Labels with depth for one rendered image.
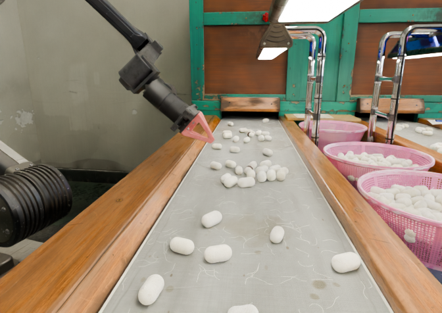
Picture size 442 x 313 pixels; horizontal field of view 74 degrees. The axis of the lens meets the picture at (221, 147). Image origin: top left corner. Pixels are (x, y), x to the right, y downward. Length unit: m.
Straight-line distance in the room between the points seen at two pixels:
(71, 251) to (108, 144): 2.41
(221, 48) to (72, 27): 1.61
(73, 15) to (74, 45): 0.23
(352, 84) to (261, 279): 1.36
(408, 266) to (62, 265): 0.39
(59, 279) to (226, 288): 0.18
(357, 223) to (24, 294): 0.42
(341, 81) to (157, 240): 1.32
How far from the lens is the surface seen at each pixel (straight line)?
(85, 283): 0.38
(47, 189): 0.67
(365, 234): 0.46
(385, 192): 0.69
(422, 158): 0.96
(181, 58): 2.47
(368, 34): 1.67
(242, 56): 1.57
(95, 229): 0.47
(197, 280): 0.39
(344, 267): 0.41
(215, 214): 0.48
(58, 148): 3.11
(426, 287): 0.40
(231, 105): 1.51
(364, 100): 1.61
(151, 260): 0.42
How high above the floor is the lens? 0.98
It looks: 14 degrees down
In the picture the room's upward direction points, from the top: straight up
